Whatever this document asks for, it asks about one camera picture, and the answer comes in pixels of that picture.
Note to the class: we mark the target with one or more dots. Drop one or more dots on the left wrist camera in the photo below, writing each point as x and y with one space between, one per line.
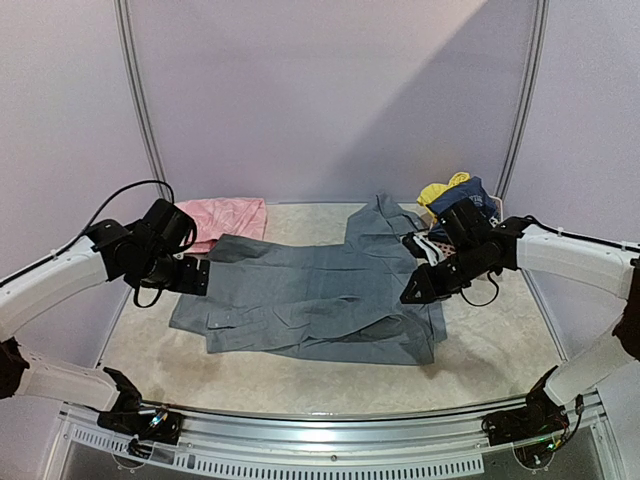
176 230

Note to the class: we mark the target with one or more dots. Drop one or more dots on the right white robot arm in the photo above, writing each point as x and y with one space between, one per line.
522 244

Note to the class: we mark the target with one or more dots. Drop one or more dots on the pink folded garment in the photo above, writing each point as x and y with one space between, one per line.
246 217

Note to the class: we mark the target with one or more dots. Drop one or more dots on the right aluminium wall post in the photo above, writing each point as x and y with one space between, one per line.
527 90

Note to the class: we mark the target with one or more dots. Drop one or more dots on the pink perforated laundry basket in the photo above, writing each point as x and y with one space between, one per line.
445 247

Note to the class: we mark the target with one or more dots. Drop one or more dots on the aluminium front rail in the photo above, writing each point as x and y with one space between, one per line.
446 444

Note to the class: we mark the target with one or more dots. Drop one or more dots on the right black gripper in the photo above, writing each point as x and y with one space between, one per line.
441 275

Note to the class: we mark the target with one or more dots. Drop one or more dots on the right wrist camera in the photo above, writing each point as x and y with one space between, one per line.
465 225

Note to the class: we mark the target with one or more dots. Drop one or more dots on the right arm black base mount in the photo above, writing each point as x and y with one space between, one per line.
538 429

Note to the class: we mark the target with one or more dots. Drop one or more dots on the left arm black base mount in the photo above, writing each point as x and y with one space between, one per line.
129 416

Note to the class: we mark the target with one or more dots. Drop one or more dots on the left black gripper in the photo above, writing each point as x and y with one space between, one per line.
187 284

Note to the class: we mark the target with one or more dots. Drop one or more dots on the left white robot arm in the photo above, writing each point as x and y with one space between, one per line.
108 251

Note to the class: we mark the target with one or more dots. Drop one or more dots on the aluminium wall post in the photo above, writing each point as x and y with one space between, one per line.
527 90
124 23

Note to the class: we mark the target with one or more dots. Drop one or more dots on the navy printed t-shirt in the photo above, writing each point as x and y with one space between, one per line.
461 189

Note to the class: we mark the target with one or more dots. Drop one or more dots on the grey-blue button shirt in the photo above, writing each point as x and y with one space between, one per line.
336 302

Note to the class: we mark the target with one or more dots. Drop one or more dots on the left aluminium wall post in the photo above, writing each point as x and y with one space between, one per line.
124 23

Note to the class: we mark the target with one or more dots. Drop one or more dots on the yellow garment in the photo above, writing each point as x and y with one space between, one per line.
433 191

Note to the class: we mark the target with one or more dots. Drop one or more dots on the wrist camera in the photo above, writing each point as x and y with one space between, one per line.
465 225
176 230

